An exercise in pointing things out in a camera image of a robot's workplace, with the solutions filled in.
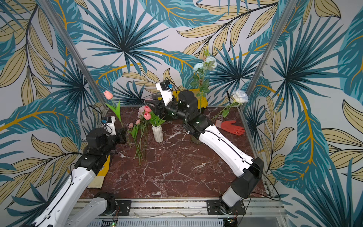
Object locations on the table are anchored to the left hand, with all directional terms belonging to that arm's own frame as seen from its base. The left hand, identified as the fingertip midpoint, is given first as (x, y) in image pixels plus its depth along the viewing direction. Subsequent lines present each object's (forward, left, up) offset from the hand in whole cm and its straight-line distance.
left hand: (126, 130), depth 75 cm
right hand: (+2, -15, +21) cm, 26 cm away
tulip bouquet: (+10, -13, -5) cm, 17 cm away
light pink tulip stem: (+12, +5, -22) cm, 25 cm away
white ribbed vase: (+7, -14, -13) cm, 20 cm away
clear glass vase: (+7, -38, -20) cm, 44 cm away
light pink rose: (+3, -2, -23) cm, 23 cm away
